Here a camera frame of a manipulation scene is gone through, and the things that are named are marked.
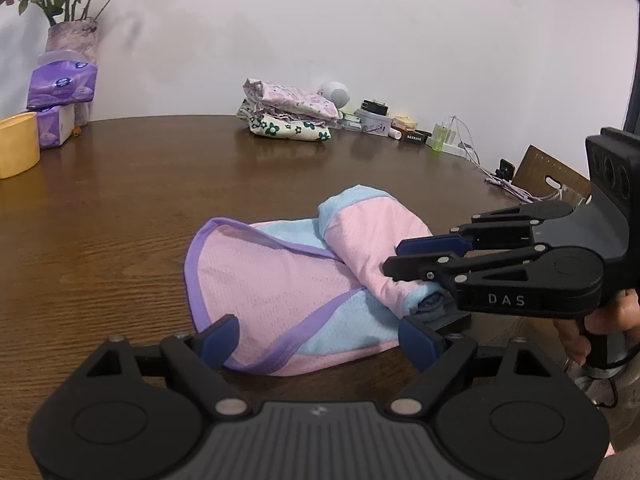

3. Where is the purple mottled vase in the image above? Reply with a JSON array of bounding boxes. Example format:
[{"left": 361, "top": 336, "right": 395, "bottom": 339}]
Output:
[{"left": 45, "top": 16, "right": 99, "bottom": 127}]

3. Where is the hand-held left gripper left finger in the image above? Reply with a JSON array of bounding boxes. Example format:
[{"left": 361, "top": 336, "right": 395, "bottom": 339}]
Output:
[{"left": 86, "top": 314, "right": 251, "bottom": 418}]

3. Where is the pink and blue mesh vest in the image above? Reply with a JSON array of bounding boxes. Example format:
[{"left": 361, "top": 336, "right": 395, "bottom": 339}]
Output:
[{"left": 184, "top": 185, "right": 473, "bottom": 377}]

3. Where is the person's grey clothing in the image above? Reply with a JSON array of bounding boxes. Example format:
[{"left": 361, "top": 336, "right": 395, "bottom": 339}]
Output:
[{"left": 575, "top": 360, "right": 640, "bottom": 480}]

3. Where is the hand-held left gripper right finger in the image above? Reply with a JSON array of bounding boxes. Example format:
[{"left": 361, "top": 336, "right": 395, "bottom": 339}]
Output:
[{"left": 387, "top": 316, "right": 553, "bottom": 417}]

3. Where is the person's right hand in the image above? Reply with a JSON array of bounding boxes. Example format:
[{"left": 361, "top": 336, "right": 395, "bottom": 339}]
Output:
[{"left": 552, "top": 289, "right": 640, "bottom": 367}]

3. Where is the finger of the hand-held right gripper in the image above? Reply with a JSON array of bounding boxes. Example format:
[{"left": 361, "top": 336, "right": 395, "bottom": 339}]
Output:
[
  {"left": 382, "top": 242, "right": 551, "bottom": 283},
  {"left": 396, "top": 200, "right": 573, "bottom": 257}
]

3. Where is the purple tissue pack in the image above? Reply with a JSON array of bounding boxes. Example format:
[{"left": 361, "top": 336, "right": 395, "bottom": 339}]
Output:
[
  {"left": 36, "top": 104, "right": 76, "bottom": 150},
  {"left": 26, "top": 60, "right": 98, "bottom": 111}
]

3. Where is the green translucent bottle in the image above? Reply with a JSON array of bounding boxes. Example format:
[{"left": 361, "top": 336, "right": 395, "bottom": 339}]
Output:
[{"left": 432, "top": 122, "right": 453, "bottom": 152}]

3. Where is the bundle of light cables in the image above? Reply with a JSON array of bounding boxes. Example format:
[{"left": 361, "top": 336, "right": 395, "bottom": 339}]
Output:
[{"left": 450, "top": 115, "right": 566, "bottom": 201}]

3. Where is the white round device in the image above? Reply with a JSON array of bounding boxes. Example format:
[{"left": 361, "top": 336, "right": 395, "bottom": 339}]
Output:
[{"left": 320, "top": 80, "right": 351, "bottom": 109}]

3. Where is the white power strip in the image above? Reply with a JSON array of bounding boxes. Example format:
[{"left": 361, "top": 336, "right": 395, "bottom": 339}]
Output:
[{"left": 425, "top": 137, "right": 478, "bottom": 158}]

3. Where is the wooden chair back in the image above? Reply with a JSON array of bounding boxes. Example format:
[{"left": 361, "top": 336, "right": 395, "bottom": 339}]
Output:
[{"left": 512, "top": 145, "right": 593, "bottom": 206}]

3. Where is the clear plastic container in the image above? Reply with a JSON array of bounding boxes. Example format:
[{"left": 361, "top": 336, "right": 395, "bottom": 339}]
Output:
[{"left": 356, "top": 109, "right": 393, "bottom": 137}]

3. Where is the folded pink floral cloth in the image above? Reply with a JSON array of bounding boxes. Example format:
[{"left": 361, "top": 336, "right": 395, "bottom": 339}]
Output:
[{"left": 242, "top": 77, "right": 343, "bottom": 122}]

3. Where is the yellow mug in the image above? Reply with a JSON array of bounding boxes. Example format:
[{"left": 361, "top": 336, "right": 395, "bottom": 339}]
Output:
[{"left": 0, "top": 111, "right": 41, "bottom": 180}]

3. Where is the folded green floral cloth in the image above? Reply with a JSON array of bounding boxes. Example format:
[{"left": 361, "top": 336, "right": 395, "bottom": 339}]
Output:
[{"left": 237, "top": 100, "right": 332, "bottom": 142}]

